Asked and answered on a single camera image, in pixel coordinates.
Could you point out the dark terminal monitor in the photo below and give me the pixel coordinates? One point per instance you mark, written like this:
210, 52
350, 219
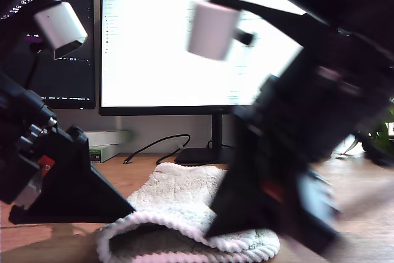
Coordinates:
77, 75

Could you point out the grey tea towel white hem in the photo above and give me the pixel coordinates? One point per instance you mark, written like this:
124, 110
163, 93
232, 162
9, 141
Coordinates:
178, 183

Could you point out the green and white box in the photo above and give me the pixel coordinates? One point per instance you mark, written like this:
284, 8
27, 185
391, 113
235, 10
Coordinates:
101, 153

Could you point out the large monitor white screen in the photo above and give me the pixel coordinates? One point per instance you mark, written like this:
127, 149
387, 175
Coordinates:
154, 59

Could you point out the long white box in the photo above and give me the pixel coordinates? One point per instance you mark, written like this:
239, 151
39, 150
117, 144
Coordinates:
104, 136

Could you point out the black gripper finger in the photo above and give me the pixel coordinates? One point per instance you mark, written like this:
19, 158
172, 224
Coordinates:
77, 189
246, 189

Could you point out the green houseplant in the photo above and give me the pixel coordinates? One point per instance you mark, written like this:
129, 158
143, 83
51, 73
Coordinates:
381, 133

